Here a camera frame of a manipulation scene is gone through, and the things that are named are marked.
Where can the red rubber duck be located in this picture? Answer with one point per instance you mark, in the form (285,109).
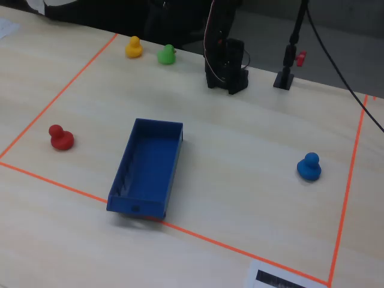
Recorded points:
(61,139)

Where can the green rubber duck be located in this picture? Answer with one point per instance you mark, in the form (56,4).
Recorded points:
(166,55)

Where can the blue plastic box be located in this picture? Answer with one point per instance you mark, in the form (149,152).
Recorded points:
(150,168)

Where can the red clamp knob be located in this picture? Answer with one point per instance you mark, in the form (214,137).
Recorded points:
(301,57)

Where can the white paper with black bar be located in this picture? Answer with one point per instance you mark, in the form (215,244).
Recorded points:
(252,270)

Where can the blue rubber duck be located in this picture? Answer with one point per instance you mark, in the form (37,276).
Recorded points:
(309,169)

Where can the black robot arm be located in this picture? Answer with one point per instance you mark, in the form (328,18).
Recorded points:
(229,60)

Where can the orange tape strip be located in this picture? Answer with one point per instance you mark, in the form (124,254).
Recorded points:
(210,239)
(60,94)
(349,180)

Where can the yellow rubber duck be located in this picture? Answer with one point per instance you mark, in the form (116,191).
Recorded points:
(133,49)

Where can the black camera stand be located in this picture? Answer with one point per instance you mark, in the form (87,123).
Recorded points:
(285,76)

